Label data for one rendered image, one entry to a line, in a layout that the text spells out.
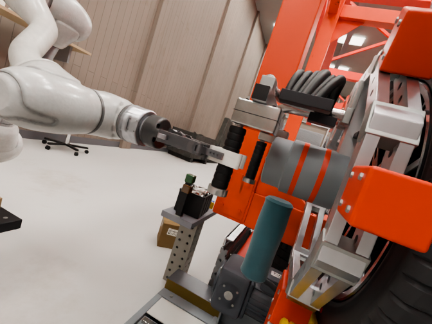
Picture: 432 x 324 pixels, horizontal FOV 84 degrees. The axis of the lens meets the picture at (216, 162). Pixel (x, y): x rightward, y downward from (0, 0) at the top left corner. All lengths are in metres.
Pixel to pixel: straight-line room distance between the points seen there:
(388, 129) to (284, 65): 0.82
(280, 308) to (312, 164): 0.35
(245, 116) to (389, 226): 0.29
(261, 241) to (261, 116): 0.42
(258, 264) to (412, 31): 0.64
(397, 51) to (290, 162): 0.28
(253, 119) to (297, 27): 0.80
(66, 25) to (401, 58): 0.99
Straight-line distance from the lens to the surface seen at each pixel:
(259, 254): 0.79
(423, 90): 0.57
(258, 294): 1.04
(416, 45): 0.51
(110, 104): 0.60
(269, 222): 0.75
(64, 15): 1.09
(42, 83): 0.51
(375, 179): 0.30
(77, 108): 0.53
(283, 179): 0.59
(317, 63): 3.24
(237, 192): 1.12
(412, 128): 0.41
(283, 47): 1.20
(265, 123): 0.47
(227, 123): 8.25
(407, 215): 0.32
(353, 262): 0.41
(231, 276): 1.00
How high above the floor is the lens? 0.86
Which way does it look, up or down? 5 degrees down
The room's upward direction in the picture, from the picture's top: 18 degrees clockwise
